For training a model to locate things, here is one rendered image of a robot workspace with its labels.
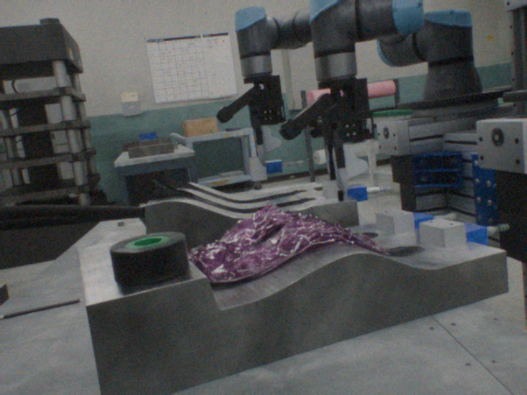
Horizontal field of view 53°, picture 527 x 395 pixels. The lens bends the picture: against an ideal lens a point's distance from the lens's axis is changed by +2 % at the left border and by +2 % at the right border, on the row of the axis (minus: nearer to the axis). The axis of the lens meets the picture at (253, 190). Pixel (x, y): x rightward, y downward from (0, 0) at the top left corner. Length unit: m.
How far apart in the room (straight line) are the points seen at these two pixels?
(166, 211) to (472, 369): 0.56
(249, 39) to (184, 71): 6.28
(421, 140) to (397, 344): 0.92
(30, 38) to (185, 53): 3.04
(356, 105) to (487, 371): 0.56
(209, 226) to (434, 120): 0.77
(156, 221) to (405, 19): 0.55
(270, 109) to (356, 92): 0.31
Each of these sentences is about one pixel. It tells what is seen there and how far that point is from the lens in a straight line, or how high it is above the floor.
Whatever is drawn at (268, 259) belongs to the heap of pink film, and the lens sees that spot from 0.62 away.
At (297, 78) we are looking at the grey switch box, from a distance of 7.46.
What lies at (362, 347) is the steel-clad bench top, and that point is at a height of 0.80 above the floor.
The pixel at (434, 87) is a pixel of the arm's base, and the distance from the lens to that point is 1.51.
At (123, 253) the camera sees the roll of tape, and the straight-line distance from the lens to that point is 0.54.
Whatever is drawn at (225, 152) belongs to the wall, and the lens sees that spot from 7.54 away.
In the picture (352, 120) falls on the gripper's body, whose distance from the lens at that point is 0.96.
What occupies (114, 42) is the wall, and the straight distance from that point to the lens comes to 7.54.
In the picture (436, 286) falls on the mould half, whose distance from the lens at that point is 0.67.
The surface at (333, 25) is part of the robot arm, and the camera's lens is 0.96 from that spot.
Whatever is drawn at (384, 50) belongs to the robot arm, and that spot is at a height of 1.19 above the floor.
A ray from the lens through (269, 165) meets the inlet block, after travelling 1.25.
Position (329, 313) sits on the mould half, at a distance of 0.60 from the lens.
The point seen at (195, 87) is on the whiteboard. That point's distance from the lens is 7.49.
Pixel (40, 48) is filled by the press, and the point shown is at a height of 1.81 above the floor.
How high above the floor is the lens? 1.07
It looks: 9 degrees down
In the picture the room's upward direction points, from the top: 7 degrees counter-clockwise
